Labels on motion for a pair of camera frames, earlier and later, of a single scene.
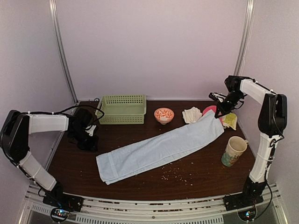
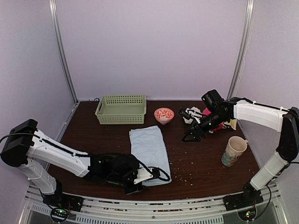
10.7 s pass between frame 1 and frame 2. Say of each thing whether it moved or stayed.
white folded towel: stayed
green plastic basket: stayed
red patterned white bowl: stayed
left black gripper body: moved
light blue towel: moved
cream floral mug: stayed
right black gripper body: moved
